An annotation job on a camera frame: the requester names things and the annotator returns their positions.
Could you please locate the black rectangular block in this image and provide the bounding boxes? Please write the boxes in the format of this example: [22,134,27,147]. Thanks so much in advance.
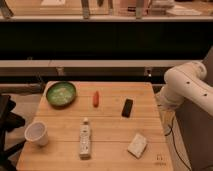
[122,99,133,118]

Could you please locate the white plastic bottle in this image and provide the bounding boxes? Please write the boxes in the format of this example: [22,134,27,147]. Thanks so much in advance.
[79,118,91,159]

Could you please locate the green ceramic bowl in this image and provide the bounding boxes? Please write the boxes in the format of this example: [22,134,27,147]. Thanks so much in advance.
[46,81,77,107]

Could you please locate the white sponge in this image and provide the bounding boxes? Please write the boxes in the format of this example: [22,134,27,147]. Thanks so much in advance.
[127,133,147,158]

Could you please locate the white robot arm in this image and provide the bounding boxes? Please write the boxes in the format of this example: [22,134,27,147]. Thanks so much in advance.
[156,61,213,116]

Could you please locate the red pepper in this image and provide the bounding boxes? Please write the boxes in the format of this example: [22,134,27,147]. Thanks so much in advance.
[93,91,99,107]

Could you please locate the black cable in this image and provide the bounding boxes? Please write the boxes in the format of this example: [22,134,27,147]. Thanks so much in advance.
[161,114,194,171]

